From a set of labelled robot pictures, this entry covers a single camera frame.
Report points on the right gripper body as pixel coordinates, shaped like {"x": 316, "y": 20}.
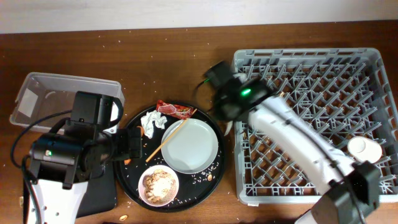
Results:
{"x": 216, "y": 104}

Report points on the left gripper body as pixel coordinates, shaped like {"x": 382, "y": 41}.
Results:
{"x": 122, "y": 149}

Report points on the wooden chopstick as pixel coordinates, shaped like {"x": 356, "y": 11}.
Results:
{"x": 167, "y": 139}

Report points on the red snack wrapper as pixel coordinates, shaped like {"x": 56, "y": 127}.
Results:
{"x": 177, "y": 111}

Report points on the white bowl with food scraps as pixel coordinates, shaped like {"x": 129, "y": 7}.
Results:
{"x": 158, "y": 186}

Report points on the grey plate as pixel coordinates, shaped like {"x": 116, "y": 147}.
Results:
{"x": 193, "y": 149}

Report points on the small white cup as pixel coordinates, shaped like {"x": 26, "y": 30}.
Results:
{"x": 364, "y": 149}

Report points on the white plastic fork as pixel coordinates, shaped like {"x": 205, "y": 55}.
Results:
{"x": 229, "y": 126}

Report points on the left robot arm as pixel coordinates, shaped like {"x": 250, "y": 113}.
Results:
{"x": 60, "y": 164}

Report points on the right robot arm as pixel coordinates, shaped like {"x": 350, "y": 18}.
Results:
{"x": 349, "y": 189}

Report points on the grey plastic dishwasher rack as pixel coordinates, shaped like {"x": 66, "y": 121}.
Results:
{"x": 341, "y": 93}

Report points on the orange carrot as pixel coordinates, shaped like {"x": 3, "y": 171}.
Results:
{"x": 127, "y": 161}

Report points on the crumpled white tissue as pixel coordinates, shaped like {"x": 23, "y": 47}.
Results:
{"x": 152, "y": 120}

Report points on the round black tray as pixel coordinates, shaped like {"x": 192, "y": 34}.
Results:
{"x": 193, "y": 188}

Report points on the black rectangular tray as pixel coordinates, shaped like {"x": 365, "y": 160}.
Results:
{"x": 99, "y": 193}

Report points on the nut on table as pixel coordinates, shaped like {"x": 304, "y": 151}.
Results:
{"x": 123, "y": 218}

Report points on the clear plastic bin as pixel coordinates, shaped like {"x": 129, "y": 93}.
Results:
{"x": 43, "y": 94}

